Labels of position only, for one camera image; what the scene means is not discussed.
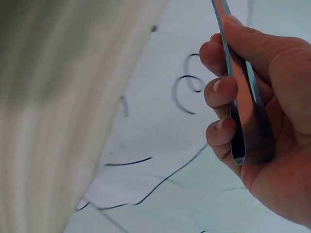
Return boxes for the person's right hand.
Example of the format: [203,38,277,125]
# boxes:
[199,15,311,220]

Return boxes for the metal tongs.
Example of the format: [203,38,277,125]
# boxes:
[210,0,275,166]

